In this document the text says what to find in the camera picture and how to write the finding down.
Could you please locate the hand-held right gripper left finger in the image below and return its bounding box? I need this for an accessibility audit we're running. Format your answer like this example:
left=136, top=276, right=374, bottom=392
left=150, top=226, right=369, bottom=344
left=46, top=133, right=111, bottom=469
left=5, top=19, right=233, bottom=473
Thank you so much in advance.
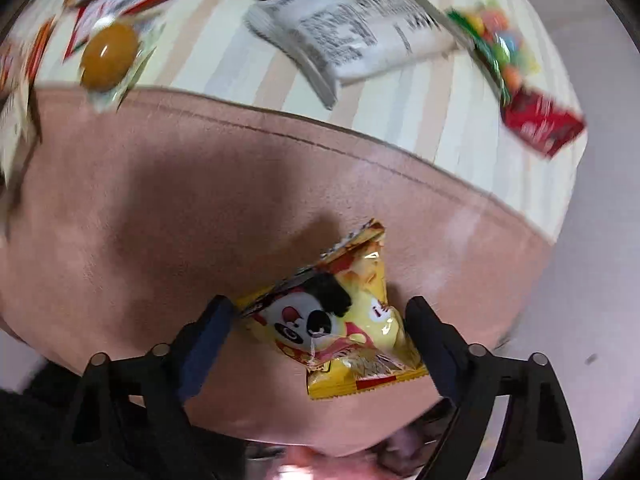
left=60, top=295, right=236, bottom=480

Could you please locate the cream striped blanket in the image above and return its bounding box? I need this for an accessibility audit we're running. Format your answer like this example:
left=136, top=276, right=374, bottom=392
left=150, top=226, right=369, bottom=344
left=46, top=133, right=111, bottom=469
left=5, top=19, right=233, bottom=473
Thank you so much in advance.
left=30, top=0, right=588, bottom=246

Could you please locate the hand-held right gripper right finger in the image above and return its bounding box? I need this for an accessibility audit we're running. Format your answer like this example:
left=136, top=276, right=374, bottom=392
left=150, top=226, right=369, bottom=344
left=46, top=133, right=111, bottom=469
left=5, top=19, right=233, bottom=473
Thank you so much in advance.
left=404, top=295, right=583, bottom=480

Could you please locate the colourful candy bag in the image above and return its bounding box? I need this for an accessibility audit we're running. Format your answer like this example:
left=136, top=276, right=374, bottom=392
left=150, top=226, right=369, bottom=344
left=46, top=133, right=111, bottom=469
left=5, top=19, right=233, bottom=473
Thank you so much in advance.
left=445, top=0, right=543, bottom=106

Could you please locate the yellow panda snack packet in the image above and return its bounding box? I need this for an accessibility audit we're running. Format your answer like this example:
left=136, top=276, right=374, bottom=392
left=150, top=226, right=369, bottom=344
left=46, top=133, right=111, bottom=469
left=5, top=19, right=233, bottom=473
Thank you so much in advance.
left=235, top=219, right=430, bottom=401

